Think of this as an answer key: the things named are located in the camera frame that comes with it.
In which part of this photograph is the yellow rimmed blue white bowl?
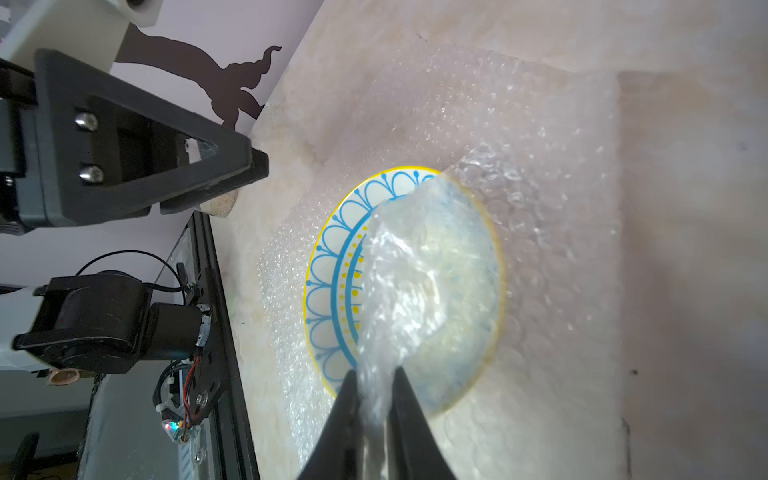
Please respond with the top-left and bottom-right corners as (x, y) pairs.
(302, 166), (505, 415)

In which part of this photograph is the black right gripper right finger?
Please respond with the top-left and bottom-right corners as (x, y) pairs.
(387, 367), (456, 480)

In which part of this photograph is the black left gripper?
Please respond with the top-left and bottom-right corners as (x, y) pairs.
(1, 49), (252, 234)

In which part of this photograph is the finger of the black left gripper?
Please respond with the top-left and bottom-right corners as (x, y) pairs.
(160, 149), (269, 215)

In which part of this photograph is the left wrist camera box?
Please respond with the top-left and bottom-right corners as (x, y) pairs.
(1, 0), (163, 72)

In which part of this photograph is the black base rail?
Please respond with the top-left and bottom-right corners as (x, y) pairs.
(169, 212), (260, 479)

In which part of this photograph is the bubble wrap sheet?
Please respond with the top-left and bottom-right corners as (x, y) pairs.
(259, 44), (626, 479)

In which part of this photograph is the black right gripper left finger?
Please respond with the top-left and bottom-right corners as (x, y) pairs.
(298, 370), (363, 480)

